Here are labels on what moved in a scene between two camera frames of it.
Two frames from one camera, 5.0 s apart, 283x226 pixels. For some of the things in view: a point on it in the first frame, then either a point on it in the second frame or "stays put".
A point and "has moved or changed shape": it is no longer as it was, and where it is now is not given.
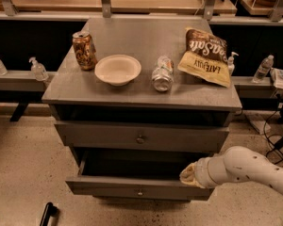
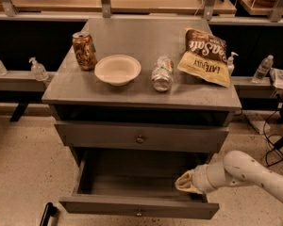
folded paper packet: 280,79 stays put
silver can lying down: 162,76 stays put
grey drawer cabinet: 138,101 stays put
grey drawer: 135,176 has moved or changed shape
